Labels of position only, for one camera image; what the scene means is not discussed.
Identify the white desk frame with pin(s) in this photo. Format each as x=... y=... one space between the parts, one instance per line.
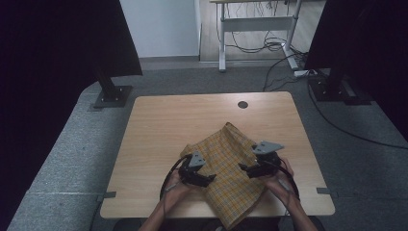
x=256 y=24

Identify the person's left hand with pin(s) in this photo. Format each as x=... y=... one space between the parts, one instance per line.
x=178 y=192

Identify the person's right hand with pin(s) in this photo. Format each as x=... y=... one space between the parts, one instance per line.
x=277 y=186

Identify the black stand with square base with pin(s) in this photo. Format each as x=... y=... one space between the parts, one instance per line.
x=112 y=94

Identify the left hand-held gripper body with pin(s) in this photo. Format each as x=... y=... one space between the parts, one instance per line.
x=189 y=171

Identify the grey tape strip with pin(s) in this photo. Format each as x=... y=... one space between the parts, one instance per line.
x=107 y=195
x=326 y=192

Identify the wide black curtain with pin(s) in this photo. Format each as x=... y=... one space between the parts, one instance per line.
x=48 y=80

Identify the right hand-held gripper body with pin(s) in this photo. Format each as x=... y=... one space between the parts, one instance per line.
x=267 y=163

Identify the yellow plaid shirt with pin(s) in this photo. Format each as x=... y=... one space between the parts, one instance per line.
x=229 y=189

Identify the black stand with long base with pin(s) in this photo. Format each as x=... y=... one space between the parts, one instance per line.
x=340 y=91

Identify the narrow black curtain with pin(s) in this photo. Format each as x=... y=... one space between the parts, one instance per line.
x=369 y=48

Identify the white power strip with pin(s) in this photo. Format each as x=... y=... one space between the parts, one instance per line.
x=304 y=73

